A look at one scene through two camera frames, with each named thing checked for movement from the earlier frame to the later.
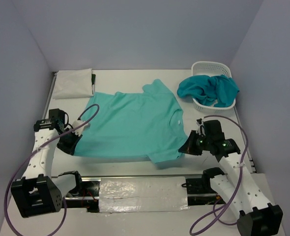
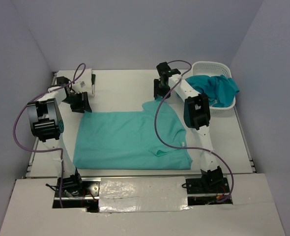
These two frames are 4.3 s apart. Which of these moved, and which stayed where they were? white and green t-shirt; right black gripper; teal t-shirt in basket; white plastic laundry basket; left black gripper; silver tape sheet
Moved: right black gripper; left black gripper
Stayed: white and green t-shirt; silver tape sheet; teal t-shirt in basket; white plastic laundry basket
